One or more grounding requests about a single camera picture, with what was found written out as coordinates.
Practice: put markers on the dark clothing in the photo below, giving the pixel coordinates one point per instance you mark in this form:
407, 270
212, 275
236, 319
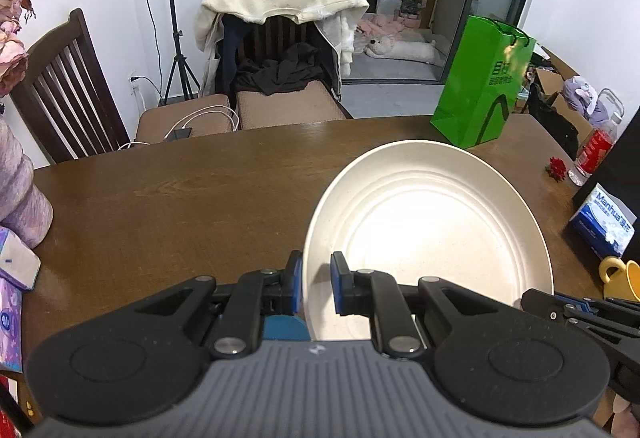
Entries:
280, 73

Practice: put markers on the black power bank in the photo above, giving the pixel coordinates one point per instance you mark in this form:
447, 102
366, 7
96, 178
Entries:
180, 134

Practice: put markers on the black light stand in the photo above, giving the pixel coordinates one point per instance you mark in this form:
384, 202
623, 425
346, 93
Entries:
176, 33

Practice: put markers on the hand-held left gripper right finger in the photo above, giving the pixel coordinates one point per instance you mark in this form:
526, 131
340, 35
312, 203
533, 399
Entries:
338, 285

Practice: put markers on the purple tissue pack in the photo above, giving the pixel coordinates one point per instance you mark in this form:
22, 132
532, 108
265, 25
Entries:
10, 323

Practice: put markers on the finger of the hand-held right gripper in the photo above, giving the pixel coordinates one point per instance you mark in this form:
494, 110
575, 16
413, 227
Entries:
545, 305
610, 308

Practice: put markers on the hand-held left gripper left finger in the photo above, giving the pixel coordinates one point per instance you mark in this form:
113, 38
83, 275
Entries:
296, 283

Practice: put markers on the cream round plate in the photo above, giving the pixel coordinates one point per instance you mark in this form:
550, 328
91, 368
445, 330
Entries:
425, 228

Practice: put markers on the yellow mug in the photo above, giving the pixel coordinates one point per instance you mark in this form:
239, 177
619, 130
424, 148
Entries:
622, 278

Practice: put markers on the dark wooden chair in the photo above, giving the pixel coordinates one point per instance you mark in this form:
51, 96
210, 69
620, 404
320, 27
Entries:
60, 88
290, 106

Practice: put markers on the wall outlet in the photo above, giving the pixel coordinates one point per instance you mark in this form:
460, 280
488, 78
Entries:
133, 83

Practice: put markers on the white plush toy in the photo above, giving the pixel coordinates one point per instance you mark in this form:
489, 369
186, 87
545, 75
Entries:
400, 49

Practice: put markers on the dried pink roses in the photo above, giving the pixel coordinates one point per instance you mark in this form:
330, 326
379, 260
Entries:
12, 48

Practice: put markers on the blue tissue pack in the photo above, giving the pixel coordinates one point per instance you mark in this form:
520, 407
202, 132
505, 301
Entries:
602, 220

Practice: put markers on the purple and white box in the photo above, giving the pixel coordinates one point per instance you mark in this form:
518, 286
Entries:
17, 260

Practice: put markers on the green paper bag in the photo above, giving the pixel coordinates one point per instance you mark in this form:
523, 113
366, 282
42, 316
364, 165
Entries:
475, 83

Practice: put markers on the cardboard box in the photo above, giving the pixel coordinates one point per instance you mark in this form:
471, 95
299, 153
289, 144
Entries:
555, 93

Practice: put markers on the bottle with red label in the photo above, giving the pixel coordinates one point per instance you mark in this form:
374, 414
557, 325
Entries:
595, 148

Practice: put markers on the blue ribbed bowl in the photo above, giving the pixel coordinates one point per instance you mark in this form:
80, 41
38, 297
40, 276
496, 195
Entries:
282, 329

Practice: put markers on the small red flower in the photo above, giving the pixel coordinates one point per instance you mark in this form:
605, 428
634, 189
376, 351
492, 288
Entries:
556, 168

